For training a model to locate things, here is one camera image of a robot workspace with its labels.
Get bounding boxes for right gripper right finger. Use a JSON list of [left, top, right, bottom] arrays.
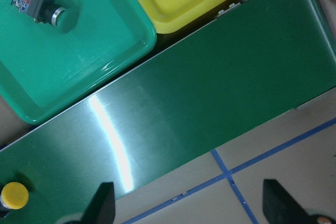
[[262, 179, 311, 223]]

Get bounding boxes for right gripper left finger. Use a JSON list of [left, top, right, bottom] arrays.
[[80, 182, 116, 223]]

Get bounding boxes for dark push button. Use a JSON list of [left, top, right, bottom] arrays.
[[11, 0, 79, 34]]

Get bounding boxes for green plastic tray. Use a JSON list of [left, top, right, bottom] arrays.
[[1, 0, 156, 125]]

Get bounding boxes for green conveyor belt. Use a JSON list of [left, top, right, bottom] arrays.
[[1, 0, 335, 223]]

